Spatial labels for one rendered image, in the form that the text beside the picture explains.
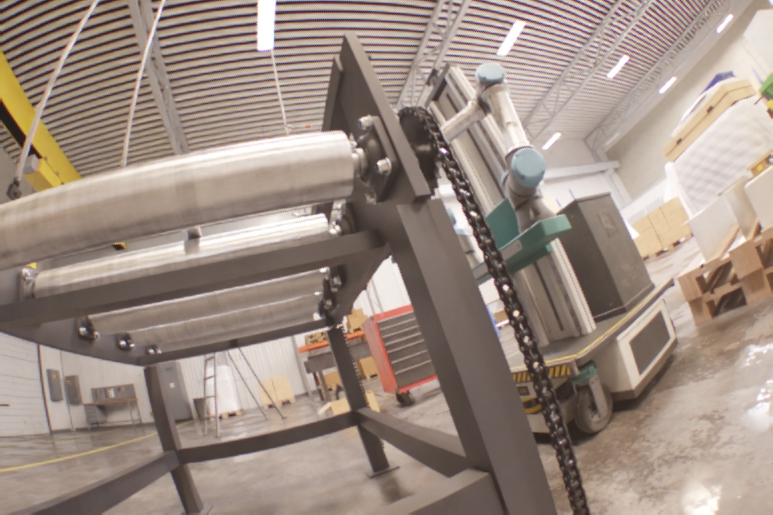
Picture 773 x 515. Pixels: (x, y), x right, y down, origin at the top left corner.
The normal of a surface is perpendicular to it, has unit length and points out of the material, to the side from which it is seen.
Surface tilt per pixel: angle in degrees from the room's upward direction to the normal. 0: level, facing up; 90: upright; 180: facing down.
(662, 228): 90
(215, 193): 138
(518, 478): 90
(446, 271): 90
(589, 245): 90
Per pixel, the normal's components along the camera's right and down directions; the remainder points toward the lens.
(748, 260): -0.91, 0.18
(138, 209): 0.40, 0.36
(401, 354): 0.25, -0.44
